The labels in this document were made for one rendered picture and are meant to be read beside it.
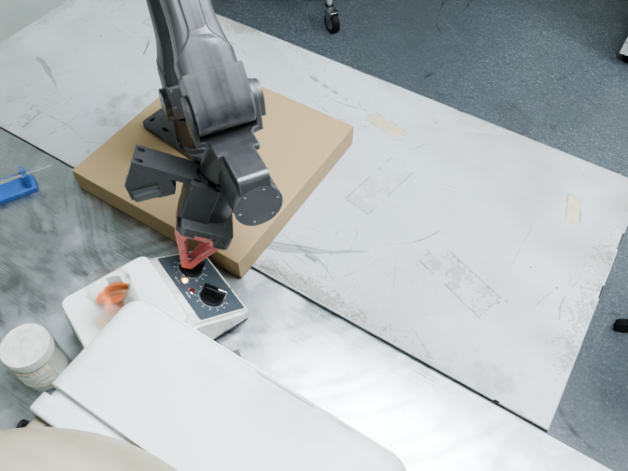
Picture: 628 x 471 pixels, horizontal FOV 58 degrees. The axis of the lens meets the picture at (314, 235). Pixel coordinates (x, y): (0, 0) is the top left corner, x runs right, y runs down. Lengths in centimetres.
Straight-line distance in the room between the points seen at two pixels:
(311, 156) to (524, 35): 216
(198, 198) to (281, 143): 29
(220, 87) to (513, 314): 51
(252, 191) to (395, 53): 216
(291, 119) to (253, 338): 39
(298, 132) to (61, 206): 40
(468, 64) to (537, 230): 185
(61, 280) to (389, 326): 48
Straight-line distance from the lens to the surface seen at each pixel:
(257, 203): 63
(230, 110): 63
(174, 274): 79
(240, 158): 63
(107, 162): 98
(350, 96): 110
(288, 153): 94
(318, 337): 80
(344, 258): 86
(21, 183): 105
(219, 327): 77
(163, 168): 70
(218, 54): 64
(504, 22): 304
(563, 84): 276
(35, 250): 96
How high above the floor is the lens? 162
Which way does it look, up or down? 54 degrees down
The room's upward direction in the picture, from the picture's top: straight up
